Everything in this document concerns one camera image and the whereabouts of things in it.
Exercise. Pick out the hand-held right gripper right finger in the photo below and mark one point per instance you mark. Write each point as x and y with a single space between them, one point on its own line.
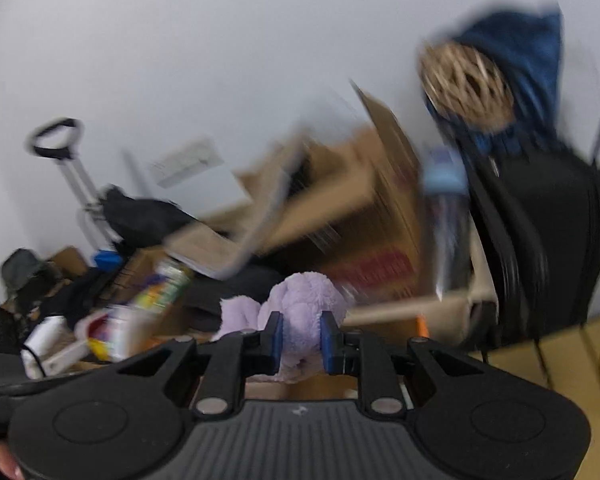
326 342

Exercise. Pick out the blue jacket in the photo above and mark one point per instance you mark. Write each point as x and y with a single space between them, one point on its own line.
520 50

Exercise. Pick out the black suitcase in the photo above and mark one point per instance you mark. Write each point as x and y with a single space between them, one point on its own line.
555 240

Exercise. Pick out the purple plush toy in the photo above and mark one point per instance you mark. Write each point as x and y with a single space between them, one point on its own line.
305 305

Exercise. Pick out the dark grey backpack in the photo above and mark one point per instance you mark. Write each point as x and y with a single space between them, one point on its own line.
22 267

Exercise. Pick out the colourful label bottle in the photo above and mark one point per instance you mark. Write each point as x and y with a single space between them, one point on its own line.
165 280

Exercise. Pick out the white packet with red print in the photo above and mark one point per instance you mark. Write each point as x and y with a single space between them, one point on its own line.
107 332

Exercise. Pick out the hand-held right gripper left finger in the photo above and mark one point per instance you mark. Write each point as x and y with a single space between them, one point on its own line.
276 340

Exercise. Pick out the white wall socket row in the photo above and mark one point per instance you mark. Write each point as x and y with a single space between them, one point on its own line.
185 160

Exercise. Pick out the person's left hand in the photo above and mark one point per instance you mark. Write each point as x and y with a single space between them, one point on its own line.
4 462

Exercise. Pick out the open cardboard box with flaps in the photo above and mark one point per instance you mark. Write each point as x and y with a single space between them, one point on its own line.
340 175

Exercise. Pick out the black trolley bag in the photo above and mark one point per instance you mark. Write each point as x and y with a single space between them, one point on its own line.
140 220

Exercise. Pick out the white bottle with red cap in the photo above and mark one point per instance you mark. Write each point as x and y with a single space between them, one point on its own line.
45 337

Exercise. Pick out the wicker ball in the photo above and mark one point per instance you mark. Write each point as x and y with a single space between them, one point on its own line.
450 67

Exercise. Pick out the bottle with blue cap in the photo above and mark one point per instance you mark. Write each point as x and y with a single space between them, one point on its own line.
445 180

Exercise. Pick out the red cardboard box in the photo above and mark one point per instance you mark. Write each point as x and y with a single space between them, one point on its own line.
410 308

